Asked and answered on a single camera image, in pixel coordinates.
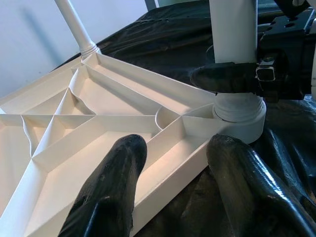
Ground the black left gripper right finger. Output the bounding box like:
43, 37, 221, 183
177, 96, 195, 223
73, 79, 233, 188
206, 134, 316, 237

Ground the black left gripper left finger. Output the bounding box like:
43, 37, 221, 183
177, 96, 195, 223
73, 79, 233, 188
58, 134, 148, 237

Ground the dark grey window frame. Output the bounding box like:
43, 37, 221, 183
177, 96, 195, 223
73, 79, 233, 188
144, 0, 158, 12

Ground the black plastic table cover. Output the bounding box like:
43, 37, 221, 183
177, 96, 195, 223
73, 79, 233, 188
50, 0, 316, 237

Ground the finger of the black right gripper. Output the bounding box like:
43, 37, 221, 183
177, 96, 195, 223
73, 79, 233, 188
189, 61, 260, 94

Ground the white plastic table leg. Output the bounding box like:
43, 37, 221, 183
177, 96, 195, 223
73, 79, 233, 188
53, 0, 102, 59
208, 0, 263, 123

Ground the white plastic table top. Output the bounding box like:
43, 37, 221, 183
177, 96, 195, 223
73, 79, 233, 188
0, 50, 268, 237

